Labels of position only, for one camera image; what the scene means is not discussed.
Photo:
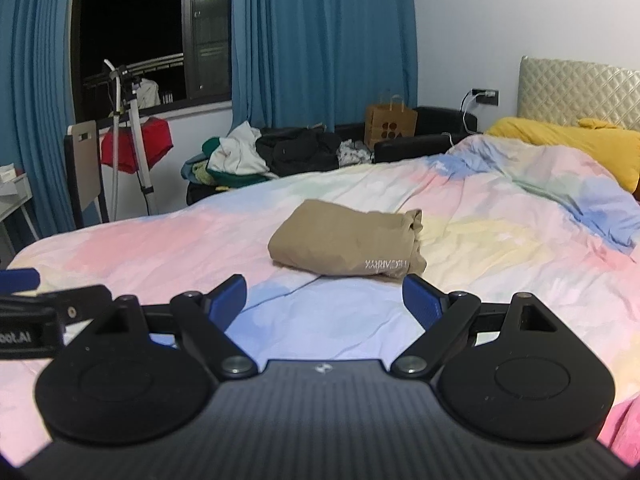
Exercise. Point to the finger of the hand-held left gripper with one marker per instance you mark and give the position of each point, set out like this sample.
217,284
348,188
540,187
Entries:
20,279

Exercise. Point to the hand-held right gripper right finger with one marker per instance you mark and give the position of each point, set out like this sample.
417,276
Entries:
420,300

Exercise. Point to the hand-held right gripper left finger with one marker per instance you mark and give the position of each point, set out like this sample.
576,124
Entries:
230,300

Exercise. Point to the tan garment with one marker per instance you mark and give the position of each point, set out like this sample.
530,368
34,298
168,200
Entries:
340,240

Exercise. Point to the pile of clothes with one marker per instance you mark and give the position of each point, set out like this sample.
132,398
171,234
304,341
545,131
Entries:
230,178

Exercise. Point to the white clothes drying stand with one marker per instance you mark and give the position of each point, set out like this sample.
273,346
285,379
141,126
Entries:
142,160

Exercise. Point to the white desk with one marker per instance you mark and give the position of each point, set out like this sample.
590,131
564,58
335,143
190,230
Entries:
12,200

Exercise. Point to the pastel patchwork duvet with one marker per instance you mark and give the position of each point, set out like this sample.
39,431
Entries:
500,240

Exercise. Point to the small white box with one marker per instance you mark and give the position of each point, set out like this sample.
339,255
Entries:
7,174

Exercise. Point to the grey chair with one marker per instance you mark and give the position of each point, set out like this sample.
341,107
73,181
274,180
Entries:
82,160

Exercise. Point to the white crumpled garment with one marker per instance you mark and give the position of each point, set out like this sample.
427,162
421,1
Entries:
237,152

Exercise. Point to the white patterned cloth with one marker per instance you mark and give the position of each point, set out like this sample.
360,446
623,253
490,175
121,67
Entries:
354,152

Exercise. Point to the brown paper bag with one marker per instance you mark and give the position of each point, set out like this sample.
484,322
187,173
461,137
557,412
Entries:
390,127

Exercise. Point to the red garment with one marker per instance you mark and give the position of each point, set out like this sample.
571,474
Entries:
150,140

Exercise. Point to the black sofa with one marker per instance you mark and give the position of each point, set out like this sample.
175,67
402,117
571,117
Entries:
435,120

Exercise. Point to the blue curtain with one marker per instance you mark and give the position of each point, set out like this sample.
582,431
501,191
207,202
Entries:
35,85
325,35

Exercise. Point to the yellow pillow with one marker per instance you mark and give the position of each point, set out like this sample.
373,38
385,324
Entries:
565,137

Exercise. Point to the white hanging garment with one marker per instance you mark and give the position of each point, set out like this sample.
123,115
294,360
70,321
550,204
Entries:
149,94

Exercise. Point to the beige quilted headboard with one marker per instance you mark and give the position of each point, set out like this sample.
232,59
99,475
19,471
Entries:
580,90

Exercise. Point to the dark window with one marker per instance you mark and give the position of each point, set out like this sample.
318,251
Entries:
135,20

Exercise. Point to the black wall socket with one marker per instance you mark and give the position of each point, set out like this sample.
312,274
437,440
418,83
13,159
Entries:
487,96

